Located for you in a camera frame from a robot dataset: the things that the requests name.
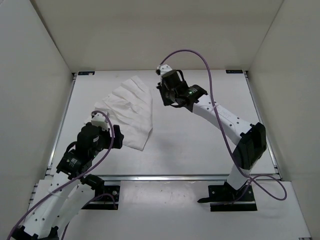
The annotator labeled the white pleated skirt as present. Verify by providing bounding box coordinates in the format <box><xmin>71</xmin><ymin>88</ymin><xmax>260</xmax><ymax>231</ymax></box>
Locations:
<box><xmin>94</xmin><ymin>76</ymin><xmax>153</xmax><ymax>151</ymax></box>

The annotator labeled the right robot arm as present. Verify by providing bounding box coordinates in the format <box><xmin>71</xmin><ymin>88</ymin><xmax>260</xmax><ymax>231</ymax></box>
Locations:
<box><xmin>155</xmin><ymin>65</ymin><xmax>267</xmax><ymax>200</ymax></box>

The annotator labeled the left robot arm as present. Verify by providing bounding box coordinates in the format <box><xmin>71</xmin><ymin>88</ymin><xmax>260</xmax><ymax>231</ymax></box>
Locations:
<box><xmin>7</xmin><ymin>122</ymin><xmax>124</xmax><ymax>240</ymax></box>

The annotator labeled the right blue corner label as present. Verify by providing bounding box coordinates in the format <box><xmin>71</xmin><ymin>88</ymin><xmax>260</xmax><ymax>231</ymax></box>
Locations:
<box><xmin>225</xmin><ymin>69</ymin><xmax>243</xmax><ymax>74</ymax></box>

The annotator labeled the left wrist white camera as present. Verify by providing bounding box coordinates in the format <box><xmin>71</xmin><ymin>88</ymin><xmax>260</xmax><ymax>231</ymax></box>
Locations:
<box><xmin>90</xmin><ymin>112</ymin><xmax>110</xmax><ymax>132</ymax></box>

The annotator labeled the wrist white camera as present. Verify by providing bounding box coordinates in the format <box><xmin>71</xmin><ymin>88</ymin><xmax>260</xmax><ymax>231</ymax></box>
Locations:
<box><xmin>90</xmin><ymin>112</ymin><xmax>110</xmax><ymax>132</ymax></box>
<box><xmin>155</xmin><ymin>64</ymin><xmax>173</xmax><ymax>76</ymax></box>

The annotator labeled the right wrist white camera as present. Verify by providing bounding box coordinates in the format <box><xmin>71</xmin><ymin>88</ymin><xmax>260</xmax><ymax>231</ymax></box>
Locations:
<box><xmin>155</xmin><ymin>64</ymin><xmax>173</xmax><ymax>76</ymax></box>

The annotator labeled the aluminium table frame rail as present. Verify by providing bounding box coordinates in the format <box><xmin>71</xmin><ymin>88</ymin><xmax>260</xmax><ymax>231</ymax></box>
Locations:
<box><xmin>45</xmin><ymin>70</ymin><xmax>281</xmax><ymax>181</ymax></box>

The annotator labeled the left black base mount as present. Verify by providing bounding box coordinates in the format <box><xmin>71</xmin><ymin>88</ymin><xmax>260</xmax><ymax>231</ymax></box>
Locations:
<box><xmin>80</xmin><ymin>174</ymin><xmax>120</xmax><ymax>211</ymax></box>

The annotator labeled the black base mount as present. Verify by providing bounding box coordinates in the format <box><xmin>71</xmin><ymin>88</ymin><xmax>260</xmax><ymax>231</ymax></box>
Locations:
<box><xmin>80</xmin><ymin>174</ymin><xmax>120</xmax><ymax>211</ymax></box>
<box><xmin>197</xmin><ymin>181</ymin><xmax>258</xmax><ymax>212</ymax></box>

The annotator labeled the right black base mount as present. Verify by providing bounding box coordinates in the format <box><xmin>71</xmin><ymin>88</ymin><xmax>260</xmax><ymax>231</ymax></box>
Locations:
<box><xmin>197</xmin><ymin>181</ymin><xmax>258</xmax><ymax>212</ymax></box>

